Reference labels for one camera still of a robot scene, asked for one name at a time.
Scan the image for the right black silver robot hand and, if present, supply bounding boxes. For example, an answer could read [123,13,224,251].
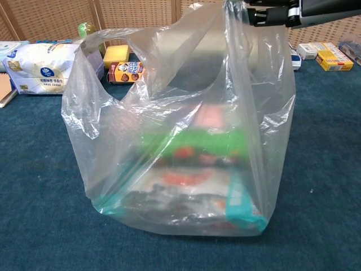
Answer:
[244,0,361,30]

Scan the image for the transparent plastic shopping bag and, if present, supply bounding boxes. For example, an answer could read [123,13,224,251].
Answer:
[61,0,297,238]

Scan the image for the small white box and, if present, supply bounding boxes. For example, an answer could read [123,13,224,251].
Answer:
[296,43,319,60]

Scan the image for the yellow box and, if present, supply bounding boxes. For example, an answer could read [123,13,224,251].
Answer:
[309,42,354,71]

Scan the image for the black sanitary pad pack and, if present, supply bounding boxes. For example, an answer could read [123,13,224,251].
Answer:
[289,47,302,71]

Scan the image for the purple pink tissue packets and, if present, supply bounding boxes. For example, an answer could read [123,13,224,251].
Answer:
[197,106,240,130]

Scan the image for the green box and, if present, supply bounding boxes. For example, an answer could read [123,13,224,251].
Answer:
[140,131,249,159]

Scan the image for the brown panda biscuit box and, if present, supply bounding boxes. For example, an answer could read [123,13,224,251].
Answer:
[108,62,147,84]

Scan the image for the yellow sponge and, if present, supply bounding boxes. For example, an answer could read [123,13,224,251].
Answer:
[103,45,130,70]

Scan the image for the teal edged snack pack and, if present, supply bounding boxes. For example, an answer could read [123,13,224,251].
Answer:
[94,166,268,232]

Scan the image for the green plastic bottle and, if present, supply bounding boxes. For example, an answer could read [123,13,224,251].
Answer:
[78,22,104,54]

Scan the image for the wooden rattan folding screen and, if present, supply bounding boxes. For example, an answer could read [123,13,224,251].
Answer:
[0,0,361,54]

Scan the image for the white blue tissue pack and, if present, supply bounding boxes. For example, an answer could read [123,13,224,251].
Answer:
[2,42,104,95]

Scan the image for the light blue wet wipes pack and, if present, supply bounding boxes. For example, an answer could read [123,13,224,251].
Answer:
[0,40,30,73]

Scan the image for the brown spiral notebook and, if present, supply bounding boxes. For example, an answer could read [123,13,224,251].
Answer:
[0,72,18,108]

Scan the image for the teal carpet table cover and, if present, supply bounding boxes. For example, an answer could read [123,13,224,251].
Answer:
[0,52,361,271]

